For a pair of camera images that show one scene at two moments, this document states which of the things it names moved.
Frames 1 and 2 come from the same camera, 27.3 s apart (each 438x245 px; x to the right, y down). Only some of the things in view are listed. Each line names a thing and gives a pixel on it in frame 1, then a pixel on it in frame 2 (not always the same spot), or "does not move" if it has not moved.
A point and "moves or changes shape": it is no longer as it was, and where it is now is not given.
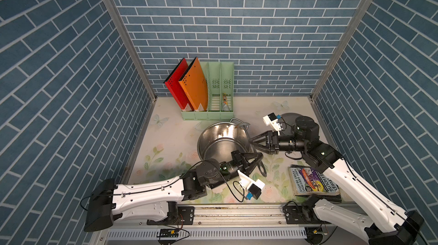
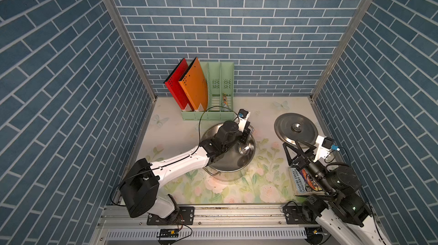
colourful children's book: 307,180 does not move
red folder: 171,82 does not move
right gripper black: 271,138 -> 304,160
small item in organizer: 226,107 does not move
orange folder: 194,83 does not move
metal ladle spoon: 260,163 -> 243,148
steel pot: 217,141 moves or changes shape
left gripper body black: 236,161 -> 243,138
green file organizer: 219,76 does not move
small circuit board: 169,233 does not move
